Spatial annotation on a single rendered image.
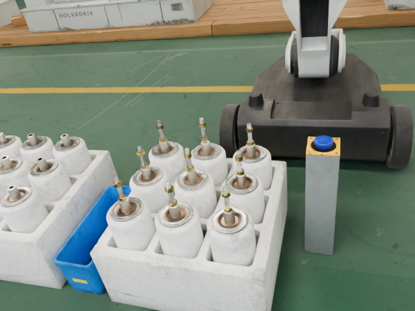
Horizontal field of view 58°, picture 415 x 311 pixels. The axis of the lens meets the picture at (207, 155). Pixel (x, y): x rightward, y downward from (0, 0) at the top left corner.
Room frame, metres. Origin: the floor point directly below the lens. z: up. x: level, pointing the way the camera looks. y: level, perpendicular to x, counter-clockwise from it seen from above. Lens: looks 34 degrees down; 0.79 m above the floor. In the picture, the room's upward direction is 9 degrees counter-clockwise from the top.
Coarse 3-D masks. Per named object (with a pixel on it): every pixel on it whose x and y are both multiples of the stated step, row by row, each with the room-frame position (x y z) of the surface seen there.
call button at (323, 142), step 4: (320, 136) 0.68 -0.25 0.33; (324, 136) 0.68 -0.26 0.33; (328, 136) 0.68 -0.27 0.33; (316, 140) 0.67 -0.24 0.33; (320, 140) 0.67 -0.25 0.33; (324, 140) 0.67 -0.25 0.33; (328, 140) 0.66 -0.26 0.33; (332, 140) 0.66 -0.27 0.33; (316, 144) 0.66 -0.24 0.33; (320, 144) 0.66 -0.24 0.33; (324, 144) 0.65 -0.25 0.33; (328, 144) 0.65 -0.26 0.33; (332, 144) 0.66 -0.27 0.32; (320, 148) 0.66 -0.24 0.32; (324, 148) 0.66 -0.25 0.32; (328, 148) 0.66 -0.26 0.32
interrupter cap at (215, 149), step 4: (200, 144) 0.85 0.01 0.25; (212, 144) 0.84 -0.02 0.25; (216, 144) 0.84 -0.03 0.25; (196, 148) 0.84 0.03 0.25; (200, 148) 0.84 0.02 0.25; (212, 148) 0.83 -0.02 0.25; (216, 148) 0.82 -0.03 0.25; (220, 148) 0.82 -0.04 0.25; (192, 152) 0.82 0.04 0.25; (196, 152) 0.82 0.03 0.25; (200, 152) 0.82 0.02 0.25; (212, 152) 0.81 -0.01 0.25; (216, 152) 0.80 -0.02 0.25; (196, 156) 0.80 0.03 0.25; (200, 156) 0.80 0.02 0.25; (204, 156) 0.79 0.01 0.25; (208, 156) 0.79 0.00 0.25; (212, 156) 0.79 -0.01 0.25; (216, 156) 0.79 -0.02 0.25
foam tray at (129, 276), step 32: (256, 224) 0.60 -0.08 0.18; (96, 256) 0.59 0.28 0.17; (128, 256) 0.57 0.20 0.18; (160, 256) 0.55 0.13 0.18; (256, 256) 0.51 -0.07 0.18; (128, 288) 0.57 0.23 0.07; (160, 288) 0.54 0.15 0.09; (192, 288) 0.51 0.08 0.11; (224, 288) 0.48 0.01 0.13; (256, 288) 0.46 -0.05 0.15
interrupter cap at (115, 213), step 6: (132, 198) 0.67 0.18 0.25; (114, 204) 0.66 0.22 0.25; (132, 204) 0.65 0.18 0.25; (138, 204) 0.65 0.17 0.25; (114, 210) 0.64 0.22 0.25; (120, 210) 0.64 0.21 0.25; (132, 210) 0.63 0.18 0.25; (138, 210) 0.63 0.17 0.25; (114, 216) 0.62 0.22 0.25; (120, 216) 0.62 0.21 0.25; (126, 216) 0.62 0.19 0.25; (132, 216) 0.61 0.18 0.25
